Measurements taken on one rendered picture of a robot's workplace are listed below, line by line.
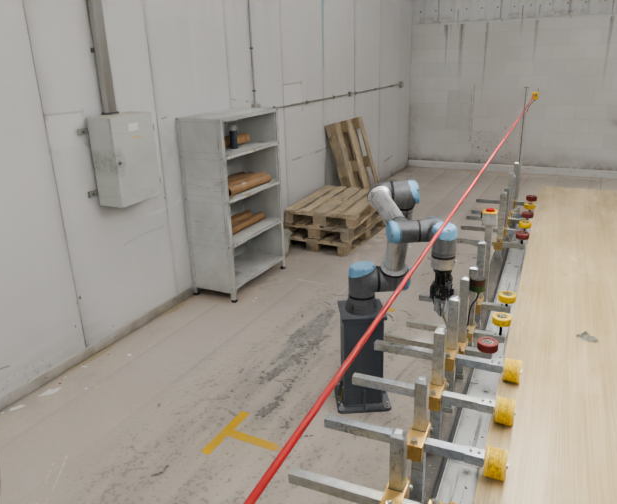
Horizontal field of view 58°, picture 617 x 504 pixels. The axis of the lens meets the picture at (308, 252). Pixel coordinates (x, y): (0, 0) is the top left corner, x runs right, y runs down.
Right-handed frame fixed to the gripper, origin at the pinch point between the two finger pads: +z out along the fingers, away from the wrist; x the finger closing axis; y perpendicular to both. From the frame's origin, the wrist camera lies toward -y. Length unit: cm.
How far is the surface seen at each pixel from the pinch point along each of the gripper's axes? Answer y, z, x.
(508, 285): -132, 38, 17
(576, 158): -790, 69, 66
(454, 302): 21.4, -14.9, 8.1
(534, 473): 69, 11, 39
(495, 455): 75, 3, 29
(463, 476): 44, 39, 18
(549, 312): -38, 11, 40
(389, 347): 25.0, 5.5, -14.0
